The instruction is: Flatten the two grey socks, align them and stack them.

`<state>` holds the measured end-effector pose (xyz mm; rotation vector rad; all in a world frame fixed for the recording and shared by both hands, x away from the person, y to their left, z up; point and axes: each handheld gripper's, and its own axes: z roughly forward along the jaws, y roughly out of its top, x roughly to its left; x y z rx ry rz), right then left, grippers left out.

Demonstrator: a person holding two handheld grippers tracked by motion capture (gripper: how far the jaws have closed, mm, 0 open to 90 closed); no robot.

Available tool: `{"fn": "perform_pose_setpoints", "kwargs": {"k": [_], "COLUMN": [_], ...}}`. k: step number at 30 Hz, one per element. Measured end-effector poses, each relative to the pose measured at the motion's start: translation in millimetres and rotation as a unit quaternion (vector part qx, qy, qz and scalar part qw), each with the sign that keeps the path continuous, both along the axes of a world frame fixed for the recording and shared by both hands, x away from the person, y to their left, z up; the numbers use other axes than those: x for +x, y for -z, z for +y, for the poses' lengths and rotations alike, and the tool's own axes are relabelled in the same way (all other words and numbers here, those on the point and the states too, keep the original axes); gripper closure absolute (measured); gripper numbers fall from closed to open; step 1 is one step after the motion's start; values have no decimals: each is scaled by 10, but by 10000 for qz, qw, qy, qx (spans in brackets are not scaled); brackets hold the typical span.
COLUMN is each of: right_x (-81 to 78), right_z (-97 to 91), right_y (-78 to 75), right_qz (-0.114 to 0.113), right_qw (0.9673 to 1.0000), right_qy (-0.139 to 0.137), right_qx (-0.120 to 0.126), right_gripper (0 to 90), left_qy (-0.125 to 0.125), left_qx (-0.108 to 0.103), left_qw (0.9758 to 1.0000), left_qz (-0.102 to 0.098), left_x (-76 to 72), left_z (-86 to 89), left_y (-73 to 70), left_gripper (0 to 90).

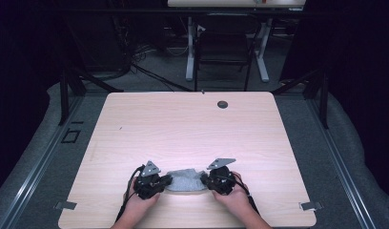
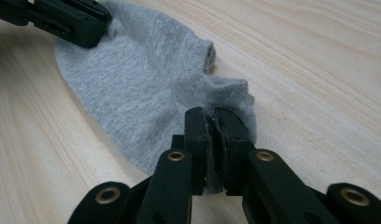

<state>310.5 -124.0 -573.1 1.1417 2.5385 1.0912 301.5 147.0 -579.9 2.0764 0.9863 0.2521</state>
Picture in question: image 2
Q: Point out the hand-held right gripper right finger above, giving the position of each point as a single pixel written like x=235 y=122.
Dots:
x=235 y=155

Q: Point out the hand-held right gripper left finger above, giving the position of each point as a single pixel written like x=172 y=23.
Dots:
x=194 y=149

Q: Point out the grey ankle sock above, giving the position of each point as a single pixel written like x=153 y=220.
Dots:
x=123 y=87

